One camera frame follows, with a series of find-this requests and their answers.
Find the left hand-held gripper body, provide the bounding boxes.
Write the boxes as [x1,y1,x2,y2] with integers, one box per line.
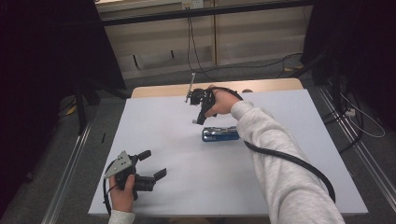
[104,150,156,202]

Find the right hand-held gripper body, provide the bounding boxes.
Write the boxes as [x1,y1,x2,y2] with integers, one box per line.
[185,72,217,118]

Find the person's right hand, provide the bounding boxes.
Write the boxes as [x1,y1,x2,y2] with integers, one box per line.
[206,84,243,119]

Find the person's left hand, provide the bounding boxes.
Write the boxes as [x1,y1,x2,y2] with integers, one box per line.
[108,174,136,215]

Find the white table cover sheet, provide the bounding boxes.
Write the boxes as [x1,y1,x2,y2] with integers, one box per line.
[88,89,370,217]

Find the black tripod stand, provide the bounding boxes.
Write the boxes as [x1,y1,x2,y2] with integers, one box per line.
[72,77,133,136]
[289,49,343,110]

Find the wooden table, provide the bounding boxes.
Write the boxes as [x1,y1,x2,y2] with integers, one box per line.
[131,77,304,99]

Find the black metal crossbar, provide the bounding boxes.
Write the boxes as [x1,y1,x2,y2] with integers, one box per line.
[100,0,315,28]

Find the black curtain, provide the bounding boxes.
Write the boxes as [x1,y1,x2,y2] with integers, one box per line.
[299,0,396,132]
[0,0,127,220]

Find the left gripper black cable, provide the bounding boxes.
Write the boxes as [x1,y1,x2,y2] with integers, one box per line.
[102,160,119,217]

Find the thin black wall cable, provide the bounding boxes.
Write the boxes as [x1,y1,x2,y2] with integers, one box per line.
[186,8,207,79]
[189,15,304,80]

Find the metal floor rail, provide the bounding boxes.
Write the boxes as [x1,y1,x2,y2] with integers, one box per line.
[317,86,396,214]
[40,121,93,224]

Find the white wall socket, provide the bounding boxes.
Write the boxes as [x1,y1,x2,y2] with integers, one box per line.
[181,0,205,10]

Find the right gripper thick black cable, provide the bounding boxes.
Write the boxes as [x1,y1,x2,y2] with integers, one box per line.
[210,86,337,204]

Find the black floor cable bundle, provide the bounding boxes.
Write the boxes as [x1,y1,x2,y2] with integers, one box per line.
[320,92,366,155]

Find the white floor cable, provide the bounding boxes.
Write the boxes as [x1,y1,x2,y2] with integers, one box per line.
[338,91,387,140]

